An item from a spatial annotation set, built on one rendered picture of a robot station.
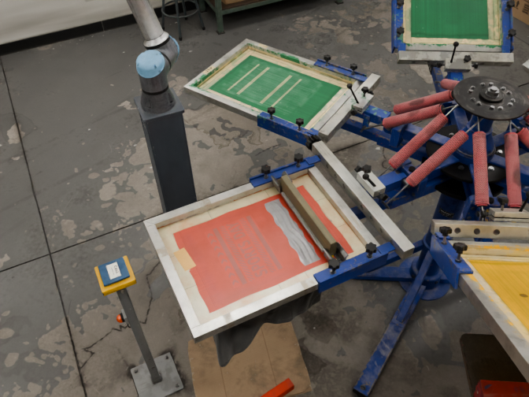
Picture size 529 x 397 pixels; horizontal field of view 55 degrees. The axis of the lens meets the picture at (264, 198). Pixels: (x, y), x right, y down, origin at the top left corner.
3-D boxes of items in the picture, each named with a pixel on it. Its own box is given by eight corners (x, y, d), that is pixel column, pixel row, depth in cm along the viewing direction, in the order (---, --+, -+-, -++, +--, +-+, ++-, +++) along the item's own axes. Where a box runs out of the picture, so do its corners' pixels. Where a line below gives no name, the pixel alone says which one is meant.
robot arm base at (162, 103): (138, 98, 230) (133, 79, 223) (170, 90, 234) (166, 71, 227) (146, 117, 221) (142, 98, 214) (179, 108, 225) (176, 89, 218)
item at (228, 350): (225, 368, 213) (216, 316, 183) (222, 361, 216) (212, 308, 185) (320, 323, 227) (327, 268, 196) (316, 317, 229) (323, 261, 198)
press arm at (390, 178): (366, 201, 214) (368, 192, 210) (358, 191, 217) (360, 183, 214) (400, 187, 219) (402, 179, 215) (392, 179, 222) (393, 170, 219)
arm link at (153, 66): (136, 90, 217) (129, 63, 207) (147, 73, 226) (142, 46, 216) (163, 94, 215) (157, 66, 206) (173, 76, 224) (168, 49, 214)
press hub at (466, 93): (417, 317, 287) (491, 129, 188) (377, 266, 311) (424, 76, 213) (471, 290, 298) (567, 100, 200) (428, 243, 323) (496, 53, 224)
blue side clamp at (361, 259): (319, 293, 189) (319, 283, 184) (312, 283, 192) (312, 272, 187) (386, 263, 198) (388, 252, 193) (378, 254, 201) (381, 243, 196)
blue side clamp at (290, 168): (254, 196, 224) (253, 184, 219) (249, 188, 227) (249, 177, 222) (313, 174, 232) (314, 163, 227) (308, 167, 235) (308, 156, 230)
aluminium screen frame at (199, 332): (195, 343, 175) (194, 338, 172) (144, 227, 211) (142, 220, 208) (385, 259, 198) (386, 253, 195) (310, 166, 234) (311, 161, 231)
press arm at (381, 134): (244, 93, 288) (244, 84, 284) (250, 87, 291) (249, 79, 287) (460, 177, 240) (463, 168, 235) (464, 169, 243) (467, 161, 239)
